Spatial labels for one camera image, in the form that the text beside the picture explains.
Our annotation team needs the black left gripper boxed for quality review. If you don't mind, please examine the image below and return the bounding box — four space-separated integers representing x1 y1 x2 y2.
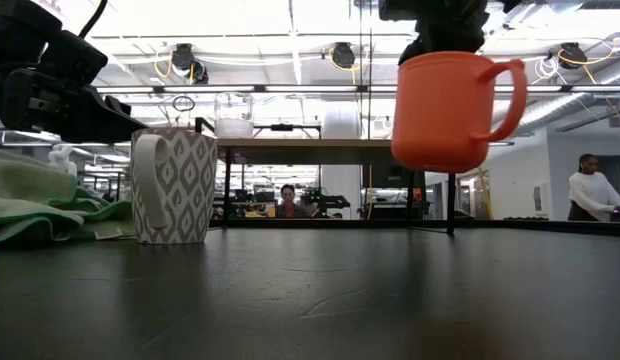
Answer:
0 64 147 144

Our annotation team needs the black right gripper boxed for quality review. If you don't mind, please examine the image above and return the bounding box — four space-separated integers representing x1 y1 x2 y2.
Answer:
378 0 491 66

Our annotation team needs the orange plastic mug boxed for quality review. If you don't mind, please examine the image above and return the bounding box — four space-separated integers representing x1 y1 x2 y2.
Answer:
391 51 529 175

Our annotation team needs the grey white patterned mug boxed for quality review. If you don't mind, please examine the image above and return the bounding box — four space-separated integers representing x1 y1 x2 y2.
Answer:
130 128 219 245

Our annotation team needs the clear glass mug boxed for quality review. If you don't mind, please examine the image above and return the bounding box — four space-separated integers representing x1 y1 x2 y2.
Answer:
213 92 256 140

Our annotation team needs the wooden shelf with black legs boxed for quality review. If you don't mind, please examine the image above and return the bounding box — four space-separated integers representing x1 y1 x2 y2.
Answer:
194 117 459 236

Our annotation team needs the white lumpy object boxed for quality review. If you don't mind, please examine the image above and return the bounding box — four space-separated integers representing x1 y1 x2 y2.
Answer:
48 144 79 176

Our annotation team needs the green microfibre cloth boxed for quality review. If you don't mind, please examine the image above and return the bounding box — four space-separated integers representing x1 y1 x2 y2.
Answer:
0 147 139 246

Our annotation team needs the black computer case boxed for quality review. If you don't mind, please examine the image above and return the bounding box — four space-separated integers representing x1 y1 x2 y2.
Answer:
362 164 426 221

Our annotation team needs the person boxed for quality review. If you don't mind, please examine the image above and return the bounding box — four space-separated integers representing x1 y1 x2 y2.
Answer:
567 153 620 223
275 183 310 219

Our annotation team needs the background robot workstation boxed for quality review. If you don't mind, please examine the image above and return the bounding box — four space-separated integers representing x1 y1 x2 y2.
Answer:
229 187 351 220

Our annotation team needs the hanging black cable loop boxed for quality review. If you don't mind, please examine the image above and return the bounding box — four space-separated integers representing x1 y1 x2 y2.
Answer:
172 94 196 114

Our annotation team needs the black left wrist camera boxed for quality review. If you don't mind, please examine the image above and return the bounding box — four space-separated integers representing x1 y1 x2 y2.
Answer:
39 30 110 94

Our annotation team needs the yellow hanging cable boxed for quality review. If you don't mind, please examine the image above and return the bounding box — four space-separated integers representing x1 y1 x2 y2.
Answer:
477 167 494 221

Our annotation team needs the white wall dispenser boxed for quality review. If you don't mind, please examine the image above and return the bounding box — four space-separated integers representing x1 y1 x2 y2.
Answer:
533 182 554 216

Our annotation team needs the black aluminium table frame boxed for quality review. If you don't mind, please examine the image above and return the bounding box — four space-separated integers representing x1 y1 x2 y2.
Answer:
134 218 620 237

